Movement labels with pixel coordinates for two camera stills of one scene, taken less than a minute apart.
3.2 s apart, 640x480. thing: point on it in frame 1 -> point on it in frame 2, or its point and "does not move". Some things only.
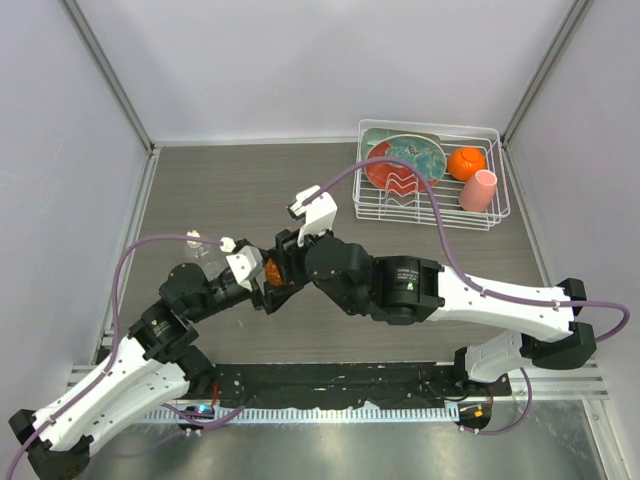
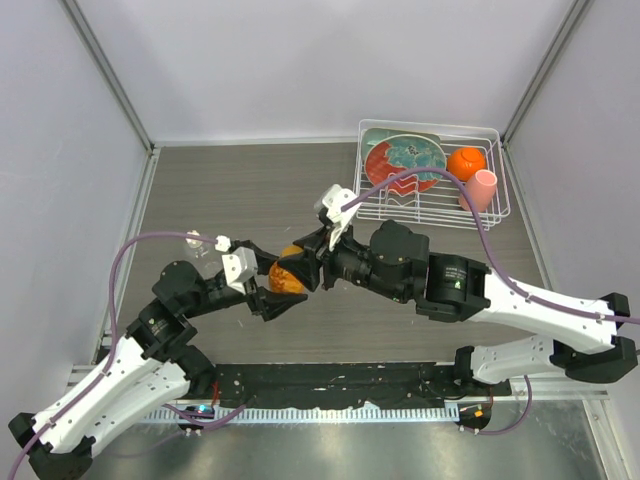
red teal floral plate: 396,178 does not move
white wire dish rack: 421,172 does not move
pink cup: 478,191 does not move
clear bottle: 211,266 -> 196,245
